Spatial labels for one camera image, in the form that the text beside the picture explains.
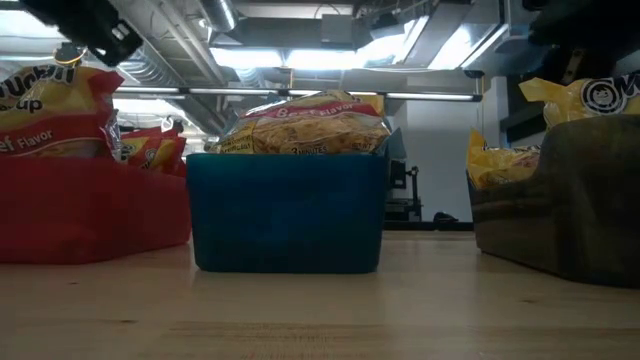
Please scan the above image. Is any grey rectangular ceiling duct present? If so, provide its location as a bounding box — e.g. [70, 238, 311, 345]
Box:
[209, 13, 362, 51]

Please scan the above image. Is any black tripod stand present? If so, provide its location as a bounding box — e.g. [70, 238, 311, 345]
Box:
[383, 158, 474, 232]

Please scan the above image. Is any round black ceiling device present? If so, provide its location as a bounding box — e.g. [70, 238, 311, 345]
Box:
[52, 42, 87, 69]

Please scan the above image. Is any silver round ceiling duct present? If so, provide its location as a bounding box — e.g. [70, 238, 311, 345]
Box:
[198, 0, 240, 34]

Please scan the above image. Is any black plastic bin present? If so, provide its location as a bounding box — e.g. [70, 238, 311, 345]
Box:
[466, 113, 640, 290]

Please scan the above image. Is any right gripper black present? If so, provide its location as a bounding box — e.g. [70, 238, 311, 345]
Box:
[542, 42, 620, 86]

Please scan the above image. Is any yellow Maruchan ramen pack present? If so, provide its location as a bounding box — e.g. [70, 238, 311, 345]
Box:
[465, 127, 543, 191]
[517, 71, 640, 130]

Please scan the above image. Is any red plastic bin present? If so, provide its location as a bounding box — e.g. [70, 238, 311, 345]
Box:
[0, 155, 193, 266]

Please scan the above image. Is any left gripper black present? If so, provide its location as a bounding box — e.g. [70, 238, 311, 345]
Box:
[57, 0, 146, 68]

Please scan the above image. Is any long ceiling strip light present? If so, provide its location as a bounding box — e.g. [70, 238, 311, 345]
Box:
[113, 85, 483, 103]

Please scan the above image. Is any red Maruchan ramen pack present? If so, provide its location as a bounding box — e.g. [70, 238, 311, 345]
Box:
[0, 63, 126, 161]
[118, 126, 188, 177]

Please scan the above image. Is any blue plastic bin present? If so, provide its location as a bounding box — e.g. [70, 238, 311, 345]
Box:
[184, 151, 390, 275]

